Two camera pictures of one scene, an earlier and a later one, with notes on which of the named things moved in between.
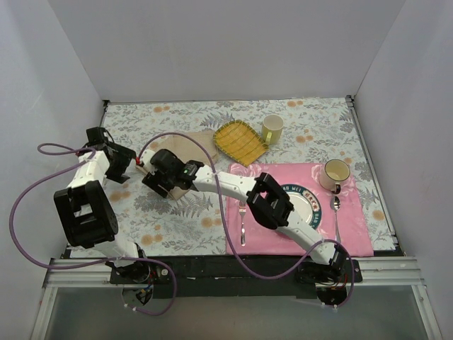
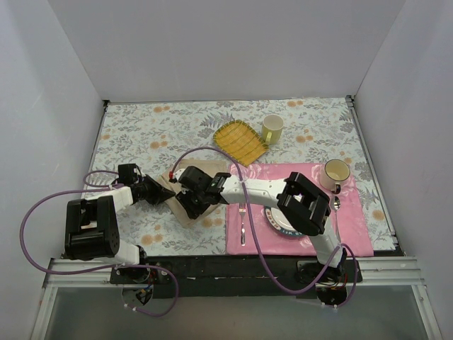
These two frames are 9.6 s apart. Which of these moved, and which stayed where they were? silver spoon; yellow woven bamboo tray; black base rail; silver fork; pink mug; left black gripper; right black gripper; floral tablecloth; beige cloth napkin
Moved: left black gripper; beige cloth napkin; right black gripper
Stayed: silver spoon; black base rail; floral tablecloth; pink mug; silver fork; yellow woven bamboo tray
